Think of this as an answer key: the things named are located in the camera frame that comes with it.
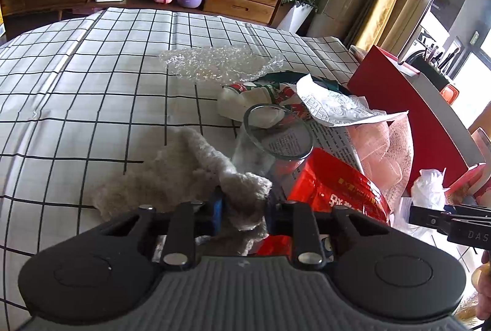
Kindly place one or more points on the clear glass cup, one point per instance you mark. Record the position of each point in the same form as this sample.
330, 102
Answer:
273, 142

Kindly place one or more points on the pink bubble wrap bag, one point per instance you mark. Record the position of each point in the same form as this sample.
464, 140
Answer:
386, 152

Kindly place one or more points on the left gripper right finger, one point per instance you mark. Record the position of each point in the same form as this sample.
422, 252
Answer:
296, 220

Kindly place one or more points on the christmas tote bag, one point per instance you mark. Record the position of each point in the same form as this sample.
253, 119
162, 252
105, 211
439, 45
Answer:
278, 88

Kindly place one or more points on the red cardboard box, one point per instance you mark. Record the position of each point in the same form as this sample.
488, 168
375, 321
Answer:
441, 141

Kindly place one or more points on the clear bubble wrap sheet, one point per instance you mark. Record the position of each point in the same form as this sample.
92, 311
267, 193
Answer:
222, 65

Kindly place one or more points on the white fluffy towel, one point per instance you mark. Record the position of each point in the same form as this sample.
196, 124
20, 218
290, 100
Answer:
189, 169

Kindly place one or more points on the white printed paper sheet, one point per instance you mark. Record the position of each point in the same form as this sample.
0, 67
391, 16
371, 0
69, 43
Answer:
333, 109

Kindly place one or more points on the white checkered tablecloth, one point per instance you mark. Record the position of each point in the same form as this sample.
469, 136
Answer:
84, 100

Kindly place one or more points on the person's right hand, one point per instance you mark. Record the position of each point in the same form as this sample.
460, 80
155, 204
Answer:
483, 288

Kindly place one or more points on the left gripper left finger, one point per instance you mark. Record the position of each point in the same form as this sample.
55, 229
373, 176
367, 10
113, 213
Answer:
187, 222

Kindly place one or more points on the red plastic snack bag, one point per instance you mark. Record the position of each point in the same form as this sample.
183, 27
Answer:
326, 182

